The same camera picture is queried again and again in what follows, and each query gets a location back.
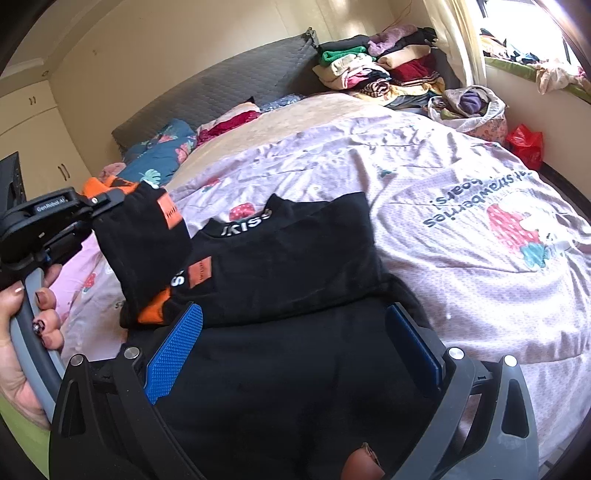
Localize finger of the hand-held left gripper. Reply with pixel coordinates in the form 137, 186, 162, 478
81, 187, 129, 220

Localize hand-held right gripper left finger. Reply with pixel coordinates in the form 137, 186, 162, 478
48, 302, 206, 480

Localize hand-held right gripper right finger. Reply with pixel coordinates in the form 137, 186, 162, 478
385, 302, 540, 480

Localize black shirt with orange patches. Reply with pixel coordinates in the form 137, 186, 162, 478
82, 178, 462, 480

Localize pile of folded clothes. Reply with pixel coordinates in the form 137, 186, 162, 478
313, 24, 447, 101

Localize clothes heap on windowsill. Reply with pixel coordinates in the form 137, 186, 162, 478
480, 28, 591, 95

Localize person's right hand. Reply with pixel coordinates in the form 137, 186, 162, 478
341, 442, 385, 480

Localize person's left hand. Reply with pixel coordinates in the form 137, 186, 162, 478
0, 265, 66, 430

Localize blue floral quilt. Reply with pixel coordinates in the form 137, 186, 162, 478
115, 117, 199, 188

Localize cream wardrobe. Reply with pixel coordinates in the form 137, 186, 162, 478
0, 76, 95, 192

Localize red and pink folded cloth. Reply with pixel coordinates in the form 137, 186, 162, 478
196, 102, 262, 146

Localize grey quilted headboard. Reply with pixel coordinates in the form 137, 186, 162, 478
111, 32, 324, 153

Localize pink strawberry printed blanket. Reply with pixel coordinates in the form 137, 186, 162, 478
48, 108, 591, 467

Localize beige quilted bed cover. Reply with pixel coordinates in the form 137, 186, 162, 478
164, 90, 419, 192

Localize red plastic bag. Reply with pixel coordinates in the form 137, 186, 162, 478
505, 124, 544, 171

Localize green windowsill pad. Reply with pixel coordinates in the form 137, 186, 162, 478
485, 56, 591, 103

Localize cream curtain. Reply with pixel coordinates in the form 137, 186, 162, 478
425, 0, 491, 89

